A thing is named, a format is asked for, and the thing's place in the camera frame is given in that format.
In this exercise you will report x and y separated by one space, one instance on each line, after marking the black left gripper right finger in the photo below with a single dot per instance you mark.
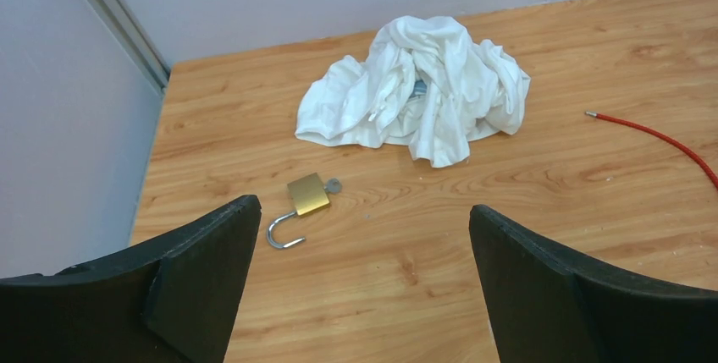
550 303

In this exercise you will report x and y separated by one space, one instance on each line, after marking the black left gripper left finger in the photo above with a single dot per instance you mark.
173 298

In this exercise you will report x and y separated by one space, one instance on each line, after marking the white crumpled cloth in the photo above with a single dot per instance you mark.
425 84

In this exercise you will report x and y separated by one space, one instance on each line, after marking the aluminium frame post left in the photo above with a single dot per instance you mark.
125 27

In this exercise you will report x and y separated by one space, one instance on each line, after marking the small padlock key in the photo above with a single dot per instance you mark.
333 186

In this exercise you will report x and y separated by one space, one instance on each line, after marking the red cable lock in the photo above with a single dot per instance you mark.
697 159

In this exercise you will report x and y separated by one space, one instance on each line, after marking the brass padlock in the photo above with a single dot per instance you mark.
308 196

